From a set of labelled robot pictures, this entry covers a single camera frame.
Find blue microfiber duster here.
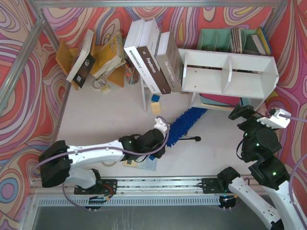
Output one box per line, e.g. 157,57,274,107
150,107,209,161

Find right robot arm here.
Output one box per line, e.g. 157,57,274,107
217,103,307,230

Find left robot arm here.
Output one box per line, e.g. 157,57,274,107
38,128,167,189

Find white bookshelf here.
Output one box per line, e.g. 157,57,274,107
179,49,279,110

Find pink toy pig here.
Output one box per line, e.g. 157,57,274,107
257,103,268,116

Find calculator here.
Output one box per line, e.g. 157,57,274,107
123,159,157,171

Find yellow sticky note pad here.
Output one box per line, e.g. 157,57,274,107
151,102,161,115

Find coloured paper stack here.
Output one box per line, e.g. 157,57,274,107
199,93,243,111

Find blue small box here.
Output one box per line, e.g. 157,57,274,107
151,94,160,103

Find white box cutter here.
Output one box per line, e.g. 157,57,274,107
179,136,201,142

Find green desk organizer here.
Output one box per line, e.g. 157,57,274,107
197,27,272,56

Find grey Lonely Ones book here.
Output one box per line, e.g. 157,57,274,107
155,32,184,92

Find yellow books stack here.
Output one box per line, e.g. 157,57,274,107
92,31,126,80

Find white Mademoiselle book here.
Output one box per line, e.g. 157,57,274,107
124,19,160,93

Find brown Fredonia book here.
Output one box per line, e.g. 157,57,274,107
137,19,171,94

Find black white book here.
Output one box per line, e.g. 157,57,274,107
66,29,95,88

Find yellow wooden book rack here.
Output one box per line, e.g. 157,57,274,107
56,34,126,90

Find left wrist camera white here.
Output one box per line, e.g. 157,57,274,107
154,116,170,137

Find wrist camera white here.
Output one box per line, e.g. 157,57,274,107
154,116,170,137
257,107,291,129

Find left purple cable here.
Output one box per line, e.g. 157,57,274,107
32,115,171,211

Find purple cable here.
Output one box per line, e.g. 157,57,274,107
280,114,307,209
32,115,171,211

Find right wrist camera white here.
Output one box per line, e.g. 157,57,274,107
257,107,291,129

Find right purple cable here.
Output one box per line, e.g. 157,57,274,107
280,114,307,209

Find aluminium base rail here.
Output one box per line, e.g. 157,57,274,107
28,176,292,207

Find key ring with padlock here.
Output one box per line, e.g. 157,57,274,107
92,78,110,93

